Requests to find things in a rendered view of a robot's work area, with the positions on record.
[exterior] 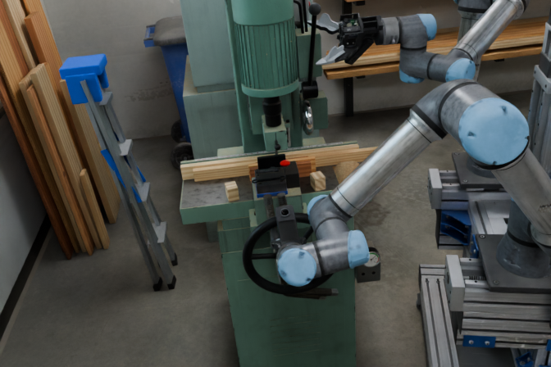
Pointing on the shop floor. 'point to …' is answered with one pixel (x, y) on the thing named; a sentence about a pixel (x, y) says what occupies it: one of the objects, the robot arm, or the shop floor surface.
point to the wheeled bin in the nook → (175, 30)
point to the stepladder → (112, 155)
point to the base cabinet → (289, 319)
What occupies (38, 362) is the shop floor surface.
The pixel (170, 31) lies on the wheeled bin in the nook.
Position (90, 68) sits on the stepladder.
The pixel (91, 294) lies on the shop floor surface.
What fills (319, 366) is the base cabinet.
